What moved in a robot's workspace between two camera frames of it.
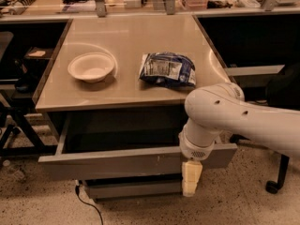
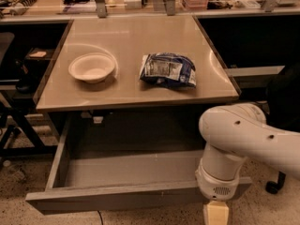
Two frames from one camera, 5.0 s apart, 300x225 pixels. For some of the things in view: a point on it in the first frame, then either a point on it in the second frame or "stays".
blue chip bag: x=169 y=69 stays
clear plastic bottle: x=12 y=171 stays
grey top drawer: x=102 y=144 to x=104 y=179
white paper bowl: x=91 y=67 stays
